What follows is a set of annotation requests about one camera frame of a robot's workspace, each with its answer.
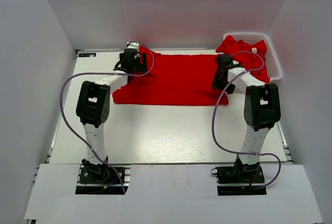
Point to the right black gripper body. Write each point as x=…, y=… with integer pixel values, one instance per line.
x=222, y=83

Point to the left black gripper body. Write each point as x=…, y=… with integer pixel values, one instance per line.
x=140, y=67

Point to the red t shirt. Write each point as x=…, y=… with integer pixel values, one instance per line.
x=174, y=80

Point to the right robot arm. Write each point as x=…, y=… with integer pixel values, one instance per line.
x=261, y=112

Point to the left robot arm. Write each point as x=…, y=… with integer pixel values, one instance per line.
x=94, y=103

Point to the red t shirts pile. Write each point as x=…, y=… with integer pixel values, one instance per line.
x=242, y=52

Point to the blue table label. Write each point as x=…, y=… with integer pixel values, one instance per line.
x=86, y=55

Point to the white plastic basket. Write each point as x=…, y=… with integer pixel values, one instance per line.
x=272, y=63

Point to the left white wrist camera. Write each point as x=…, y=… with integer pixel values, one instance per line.
x=133, y=45

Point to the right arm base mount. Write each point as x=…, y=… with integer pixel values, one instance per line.
x=230, y=183

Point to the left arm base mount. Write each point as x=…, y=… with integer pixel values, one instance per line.
x=106, y=183

